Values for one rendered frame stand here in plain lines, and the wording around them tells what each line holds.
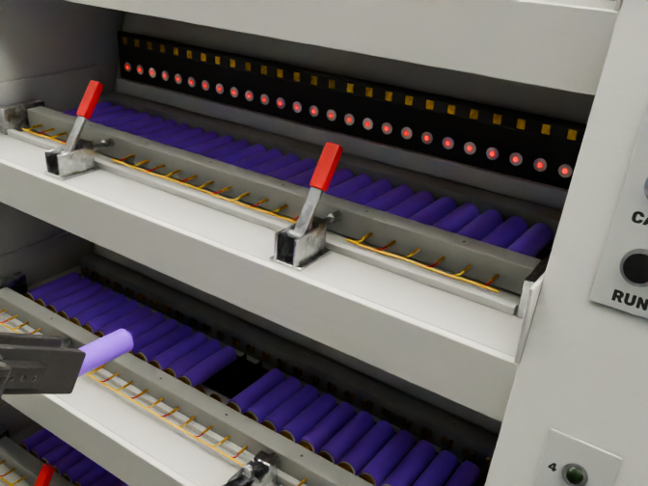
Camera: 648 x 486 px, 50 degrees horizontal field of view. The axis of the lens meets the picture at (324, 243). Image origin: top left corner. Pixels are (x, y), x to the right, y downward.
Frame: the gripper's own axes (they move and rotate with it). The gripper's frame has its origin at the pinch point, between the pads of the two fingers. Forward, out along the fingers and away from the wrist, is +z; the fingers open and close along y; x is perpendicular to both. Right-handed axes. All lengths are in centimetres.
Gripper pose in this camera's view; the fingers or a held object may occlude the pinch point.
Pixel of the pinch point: (21, 363)
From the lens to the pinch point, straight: 49.9
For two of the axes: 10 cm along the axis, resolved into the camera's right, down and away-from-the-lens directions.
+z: 4.7, 1.8, 8.7
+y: -8.2, -2.9, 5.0
